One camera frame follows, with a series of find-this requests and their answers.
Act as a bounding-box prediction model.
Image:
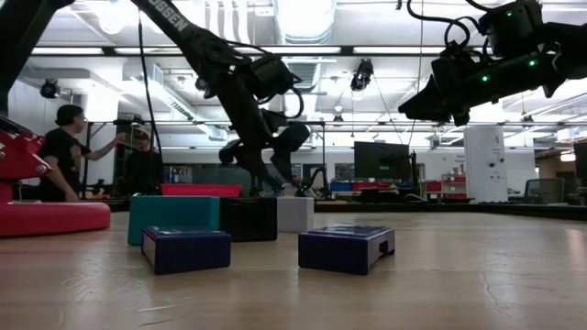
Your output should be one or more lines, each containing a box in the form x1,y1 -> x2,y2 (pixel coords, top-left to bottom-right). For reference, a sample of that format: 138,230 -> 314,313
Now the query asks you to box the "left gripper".
196,59 -> 311,183

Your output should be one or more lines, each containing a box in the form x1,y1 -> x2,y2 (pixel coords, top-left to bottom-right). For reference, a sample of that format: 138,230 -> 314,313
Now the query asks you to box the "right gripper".
397,61 -> 482,123

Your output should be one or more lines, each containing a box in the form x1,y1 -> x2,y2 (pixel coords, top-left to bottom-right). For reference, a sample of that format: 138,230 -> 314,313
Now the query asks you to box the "grey mesh office chair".
522,177 -> 566,205

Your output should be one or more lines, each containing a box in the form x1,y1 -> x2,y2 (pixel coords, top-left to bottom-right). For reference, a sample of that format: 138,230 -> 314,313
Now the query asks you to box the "person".
280,170 -> 307,198
37,104 -> 127,204
124,129 -> 165,197

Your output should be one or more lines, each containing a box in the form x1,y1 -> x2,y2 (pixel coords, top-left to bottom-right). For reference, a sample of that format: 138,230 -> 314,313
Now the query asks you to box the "white digital clock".
276,196 -> 316,235

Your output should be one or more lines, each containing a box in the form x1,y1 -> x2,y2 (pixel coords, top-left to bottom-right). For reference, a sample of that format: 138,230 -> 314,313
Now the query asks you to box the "black plastic box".
218,196 -> 279,243

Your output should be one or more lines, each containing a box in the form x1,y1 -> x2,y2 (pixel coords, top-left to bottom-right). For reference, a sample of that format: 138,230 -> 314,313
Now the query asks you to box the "black overhead beam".
31,44 -> 496,58

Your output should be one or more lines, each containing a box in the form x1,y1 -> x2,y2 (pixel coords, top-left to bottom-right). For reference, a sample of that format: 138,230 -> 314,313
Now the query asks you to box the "red plastic mesh basket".
160,183 -> 244,198

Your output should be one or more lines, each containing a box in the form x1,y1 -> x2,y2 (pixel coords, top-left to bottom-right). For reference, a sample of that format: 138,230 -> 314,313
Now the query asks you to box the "black monitor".
353,140 -> 413,182

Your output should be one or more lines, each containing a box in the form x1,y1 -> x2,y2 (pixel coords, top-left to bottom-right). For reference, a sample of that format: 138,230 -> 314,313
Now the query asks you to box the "white round column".
463,126 -> 509,204

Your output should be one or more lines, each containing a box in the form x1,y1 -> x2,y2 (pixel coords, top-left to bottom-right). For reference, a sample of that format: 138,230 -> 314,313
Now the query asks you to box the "red storage shelf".
424,172 -> 469,201

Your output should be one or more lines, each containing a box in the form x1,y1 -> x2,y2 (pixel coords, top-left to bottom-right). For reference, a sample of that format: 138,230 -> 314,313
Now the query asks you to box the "teal plastic box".
127,195 -> 221,248

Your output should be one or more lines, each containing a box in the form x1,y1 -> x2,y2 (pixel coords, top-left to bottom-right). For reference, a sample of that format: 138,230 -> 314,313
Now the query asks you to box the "dark blue plastic box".
140,225 -> 232,277
297,223 -> 396,277

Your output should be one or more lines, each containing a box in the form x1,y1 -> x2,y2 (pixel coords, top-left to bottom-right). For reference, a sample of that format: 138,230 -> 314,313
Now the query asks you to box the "red desk lamp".
0,116 -> 112,239

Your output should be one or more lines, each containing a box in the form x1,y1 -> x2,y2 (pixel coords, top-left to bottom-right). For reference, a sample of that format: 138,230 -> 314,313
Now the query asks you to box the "black background rig frame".
81,119 -> 327,199

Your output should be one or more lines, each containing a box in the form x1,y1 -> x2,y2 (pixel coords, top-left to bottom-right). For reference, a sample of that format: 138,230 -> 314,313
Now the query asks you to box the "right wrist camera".
442,39 -> 481,65

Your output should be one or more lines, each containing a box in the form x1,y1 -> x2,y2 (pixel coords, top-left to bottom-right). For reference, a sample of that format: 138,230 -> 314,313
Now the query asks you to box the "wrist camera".
247,53 -> 295,100
442,39 -> 481,65

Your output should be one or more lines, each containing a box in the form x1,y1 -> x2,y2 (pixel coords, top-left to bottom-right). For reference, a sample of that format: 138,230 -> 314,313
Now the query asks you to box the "black ceiling camera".
39,78 -> 61,100
349,58 -> 375,92

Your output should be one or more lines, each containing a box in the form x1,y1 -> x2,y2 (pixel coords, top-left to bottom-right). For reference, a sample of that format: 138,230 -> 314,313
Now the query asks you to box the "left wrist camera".
247,53 -> 295,100

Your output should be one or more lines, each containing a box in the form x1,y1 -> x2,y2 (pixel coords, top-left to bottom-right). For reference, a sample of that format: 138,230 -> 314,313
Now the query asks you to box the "black aluminium table frame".
80,196 -> 587,222

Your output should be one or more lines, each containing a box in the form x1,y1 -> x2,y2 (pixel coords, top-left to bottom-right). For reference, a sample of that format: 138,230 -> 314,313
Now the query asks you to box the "silver ventilation duct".
272,0 -> 338,93

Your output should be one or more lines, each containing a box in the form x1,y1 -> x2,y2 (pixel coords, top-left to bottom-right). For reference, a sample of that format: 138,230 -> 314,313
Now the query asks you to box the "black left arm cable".
136,8 -> 162,152

